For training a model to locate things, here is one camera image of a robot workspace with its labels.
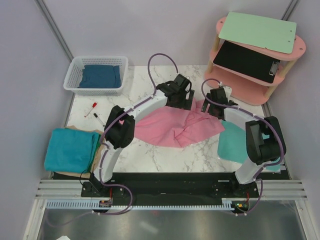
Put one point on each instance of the pink t-shirt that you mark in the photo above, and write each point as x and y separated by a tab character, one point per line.
177	128

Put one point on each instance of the black clipboard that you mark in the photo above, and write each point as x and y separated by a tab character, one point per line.
247	62

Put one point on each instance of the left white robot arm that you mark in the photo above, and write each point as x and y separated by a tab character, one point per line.
119	129

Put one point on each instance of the folded tan t-shirt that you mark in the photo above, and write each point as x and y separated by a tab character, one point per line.
85	174

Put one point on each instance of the light green board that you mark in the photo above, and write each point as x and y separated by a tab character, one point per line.
259	31

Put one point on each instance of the dark blue t-shirt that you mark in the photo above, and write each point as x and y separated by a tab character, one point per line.
98	76

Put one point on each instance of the folded green t-shirt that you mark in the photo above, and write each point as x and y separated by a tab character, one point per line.
96	147

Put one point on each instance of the white plastic basket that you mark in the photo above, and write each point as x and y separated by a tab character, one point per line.
74	74

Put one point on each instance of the white cable duct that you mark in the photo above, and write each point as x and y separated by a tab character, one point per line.
95	204

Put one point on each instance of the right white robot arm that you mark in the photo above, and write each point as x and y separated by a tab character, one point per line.
264	141

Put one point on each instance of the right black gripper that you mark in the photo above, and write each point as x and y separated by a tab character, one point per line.
212	110

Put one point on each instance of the aluminium rail frame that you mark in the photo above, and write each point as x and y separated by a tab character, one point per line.
271	190

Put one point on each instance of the teal folding board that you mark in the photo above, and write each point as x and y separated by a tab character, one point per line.
232	143

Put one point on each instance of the red capped marker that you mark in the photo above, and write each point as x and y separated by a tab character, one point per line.
91	109

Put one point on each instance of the folded teal t-shirt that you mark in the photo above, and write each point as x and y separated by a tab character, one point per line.
69	150

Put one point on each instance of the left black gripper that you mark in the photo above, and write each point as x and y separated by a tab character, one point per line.
185	104

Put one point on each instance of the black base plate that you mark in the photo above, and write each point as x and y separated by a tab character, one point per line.
166	188

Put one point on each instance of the pink three-tier shelf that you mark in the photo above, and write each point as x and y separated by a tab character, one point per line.
245	88

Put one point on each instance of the black marker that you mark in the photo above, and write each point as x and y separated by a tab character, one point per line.
98	118

